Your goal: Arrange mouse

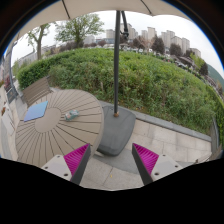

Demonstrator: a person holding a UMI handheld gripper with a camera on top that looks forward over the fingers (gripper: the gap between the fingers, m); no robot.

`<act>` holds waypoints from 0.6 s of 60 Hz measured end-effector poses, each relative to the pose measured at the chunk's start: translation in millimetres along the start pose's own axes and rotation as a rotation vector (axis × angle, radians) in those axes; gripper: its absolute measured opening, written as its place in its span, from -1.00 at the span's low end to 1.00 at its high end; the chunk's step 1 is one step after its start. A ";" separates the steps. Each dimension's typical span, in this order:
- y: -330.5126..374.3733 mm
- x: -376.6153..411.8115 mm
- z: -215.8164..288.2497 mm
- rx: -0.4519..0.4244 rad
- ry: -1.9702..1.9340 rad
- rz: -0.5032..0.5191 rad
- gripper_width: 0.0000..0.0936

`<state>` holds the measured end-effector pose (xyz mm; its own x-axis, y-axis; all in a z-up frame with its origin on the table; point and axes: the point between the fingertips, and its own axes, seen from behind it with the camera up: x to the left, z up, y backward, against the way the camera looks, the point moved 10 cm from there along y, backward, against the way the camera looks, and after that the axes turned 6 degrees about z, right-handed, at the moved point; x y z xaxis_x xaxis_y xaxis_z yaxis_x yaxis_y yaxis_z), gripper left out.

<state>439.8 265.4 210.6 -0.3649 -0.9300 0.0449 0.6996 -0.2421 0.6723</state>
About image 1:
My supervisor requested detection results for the blue mouse pad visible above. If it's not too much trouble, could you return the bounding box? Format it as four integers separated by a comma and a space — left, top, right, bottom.
24, 101, 48, 122

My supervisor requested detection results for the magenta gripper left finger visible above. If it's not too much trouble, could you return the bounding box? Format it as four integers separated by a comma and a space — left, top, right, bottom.
42, 144, 91, 185

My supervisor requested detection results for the grey umbrella base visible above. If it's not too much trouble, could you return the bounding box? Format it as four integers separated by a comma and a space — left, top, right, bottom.
98, 106, 136, 156

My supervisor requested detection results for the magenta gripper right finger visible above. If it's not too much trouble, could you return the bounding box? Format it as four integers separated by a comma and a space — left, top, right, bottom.
132, 143, 182, 185

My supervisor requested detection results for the green hedge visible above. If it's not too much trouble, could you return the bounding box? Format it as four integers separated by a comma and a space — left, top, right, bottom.
17, 48, 224, 147

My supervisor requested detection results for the beige patio umbrella canopy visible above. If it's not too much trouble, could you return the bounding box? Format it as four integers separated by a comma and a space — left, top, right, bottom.
2, 0, 189, 47

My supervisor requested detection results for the slatted wooden chair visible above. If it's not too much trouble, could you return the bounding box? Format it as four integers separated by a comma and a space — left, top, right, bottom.
22, 77, 51, 106

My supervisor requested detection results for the round slatted outdoor table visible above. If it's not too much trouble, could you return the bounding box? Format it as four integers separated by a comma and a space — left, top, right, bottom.
15, 89, 104, 167

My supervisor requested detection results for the dark umbrella pole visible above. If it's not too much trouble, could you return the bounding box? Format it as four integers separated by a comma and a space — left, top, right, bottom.
114, 11, 120, 117

